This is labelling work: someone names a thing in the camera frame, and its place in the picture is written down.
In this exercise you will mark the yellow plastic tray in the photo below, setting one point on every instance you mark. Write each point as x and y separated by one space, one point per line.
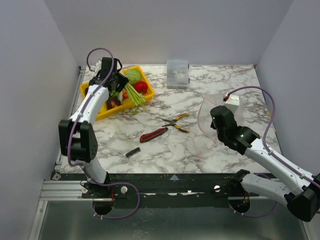
126 103

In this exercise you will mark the green white leek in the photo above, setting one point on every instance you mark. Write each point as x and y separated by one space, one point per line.
138 99

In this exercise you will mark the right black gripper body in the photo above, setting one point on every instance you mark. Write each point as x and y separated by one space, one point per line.
219 122

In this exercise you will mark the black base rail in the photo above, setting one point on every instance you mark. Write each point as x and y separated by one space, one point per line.
155 190

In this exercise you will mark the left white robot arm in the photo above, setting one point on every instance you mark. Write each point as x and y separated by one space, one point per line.
77 138

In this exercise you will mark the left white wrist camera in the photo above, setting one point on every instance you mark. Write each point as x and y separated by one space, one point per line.
97 67

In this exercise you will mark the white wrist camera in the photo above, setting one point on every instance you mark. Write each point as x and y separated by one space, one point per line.
97 67
232 103

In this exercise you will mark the red black utility knife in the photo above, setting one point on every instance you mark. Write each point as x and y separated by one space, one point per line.
152 135

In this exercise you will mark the purple red onion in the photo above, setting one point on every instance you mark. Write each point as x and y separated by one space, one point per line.
113 102

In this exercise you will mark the clear plastic screw box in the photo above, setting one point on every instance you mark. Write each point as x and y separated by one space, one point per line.
177 73

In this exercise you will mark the yellow handled pliers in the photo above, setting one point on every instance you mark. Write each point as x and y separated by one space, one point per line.
173 123

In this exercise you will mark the clear zip top bag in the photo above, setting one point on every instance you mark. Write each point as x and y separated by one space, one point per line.
204 118

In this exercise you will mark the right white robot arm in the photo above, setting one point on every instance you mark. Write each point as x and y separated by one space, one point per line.
296 188

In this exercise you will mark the black chip comb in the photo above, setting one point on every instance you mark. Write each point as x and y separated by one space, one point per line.
133 152

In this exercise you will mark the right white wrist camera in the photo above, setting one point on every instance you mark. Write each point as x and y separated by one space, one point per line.
232 103

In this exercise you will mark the green cabbage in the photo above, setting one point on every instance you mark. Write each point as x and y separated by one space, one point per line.
133 75

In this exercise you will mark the red tomato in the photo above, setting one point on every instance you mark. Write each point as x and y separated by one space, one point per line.
141 87

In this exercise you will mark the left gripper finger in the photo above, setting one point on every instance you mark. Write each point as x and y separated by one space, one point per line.
113 83
122 80

